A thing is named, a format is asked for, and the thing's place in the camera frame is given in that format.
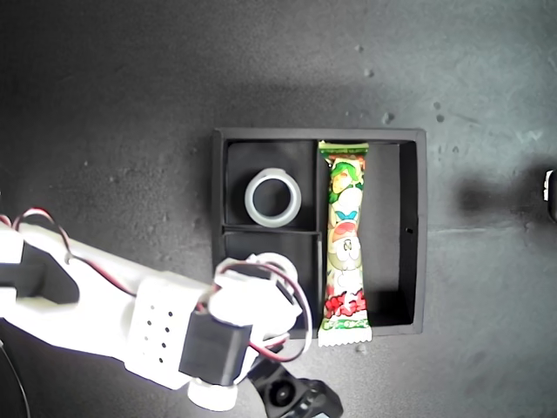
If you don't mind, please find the thin black cable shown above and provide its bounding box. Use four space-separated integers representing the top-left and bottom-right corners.
0 338 32 418

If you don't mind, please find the red arm wire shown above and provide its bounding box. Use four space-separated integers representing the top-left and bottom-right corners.
10 206 141 298

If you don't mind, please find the green printed snack bar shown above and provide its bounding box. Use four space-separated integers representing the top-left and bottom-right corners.
316 139 374 348

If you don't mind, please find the black compartment tray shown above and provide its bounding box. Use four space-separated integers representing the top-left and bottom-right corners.
211 126 428 340

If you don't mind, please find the large white tape roll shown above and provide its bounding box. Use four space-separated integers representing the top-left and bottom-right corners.
244 166 303 229

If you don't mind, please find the red gripper wire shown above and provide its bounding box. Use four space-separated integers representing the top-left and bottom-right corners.
195 255 315 365

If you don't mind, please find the small white tape roll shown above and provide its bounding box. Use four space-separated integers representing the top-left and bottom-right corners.
246 252 301 285

